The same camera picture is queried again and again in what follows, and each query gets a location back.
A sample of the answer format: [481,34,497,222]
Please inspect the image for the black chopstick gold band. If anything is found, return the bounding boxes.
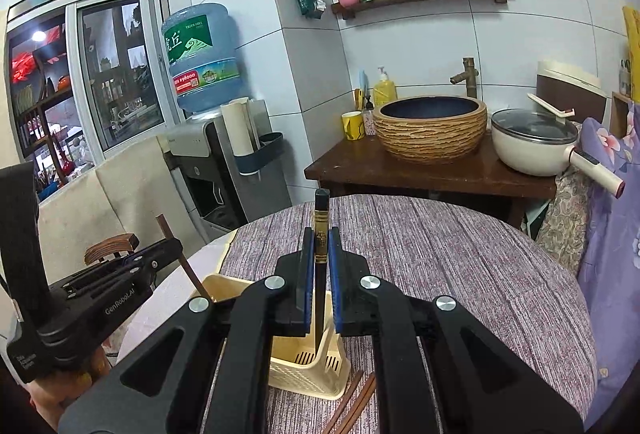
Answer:
[314,188,330,350]

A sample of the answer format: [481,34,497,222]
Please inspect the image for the left hand yellow nails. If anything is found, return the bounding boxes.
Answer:
[26,346,111,431]

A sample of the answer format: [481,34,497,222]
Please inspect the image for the cream plastic utensil holder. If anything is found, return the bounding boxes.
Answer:
[202,274,353,401]

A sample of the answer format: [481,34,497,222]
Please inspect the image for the dark wooden counter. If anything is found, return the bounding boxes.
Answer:
[305,136,556,227]

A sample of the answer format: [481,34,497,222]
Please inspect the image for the wooden chair cat cushion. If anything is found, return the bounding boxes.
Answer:
[84,232,140,266]

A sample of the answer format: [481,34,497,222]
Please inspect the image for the water dispenser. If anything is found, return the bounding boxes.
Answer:
[165,99,291,240]

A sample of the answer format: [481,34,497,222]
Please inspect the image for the yellow mug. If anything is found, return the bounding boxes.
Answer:
[341,111,366,142]

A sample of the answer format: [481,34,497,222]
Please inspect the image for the woven basin sink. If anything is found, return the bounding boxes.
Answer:
[373,96,488,164]

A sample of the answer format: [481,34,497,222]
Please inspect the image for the purple striped tablecloth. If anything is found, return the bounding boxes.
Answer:
[117,194,597,433]

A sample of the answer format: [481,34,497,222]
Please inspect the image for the yellow soap dispenser bottle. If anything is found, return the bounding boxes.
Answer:
[373,67,398,108]

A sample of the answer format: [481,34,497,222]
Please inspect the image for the brass faucet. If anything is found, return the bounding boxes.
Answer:
[449,57,478,98]

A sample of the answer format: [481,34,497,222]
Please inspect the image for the sliding window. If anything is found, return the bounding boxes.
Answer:
[8,0,179,199]

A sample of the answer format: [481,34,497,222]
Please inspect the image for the blue water jug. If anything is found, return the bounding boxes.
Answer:
[162,3,246,113]

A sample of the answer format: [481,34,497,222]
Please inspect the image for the purple floral cloth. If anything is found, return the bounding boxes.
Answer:
[578,104,639,428]

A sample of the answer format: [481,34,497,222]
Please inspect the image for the rice cooker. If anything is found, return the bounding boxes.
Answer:
[536,60,606,123]

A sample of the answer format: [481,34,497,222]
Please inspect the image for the cream pot with handle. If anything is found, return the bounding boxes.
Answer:
[490,109,625,198]

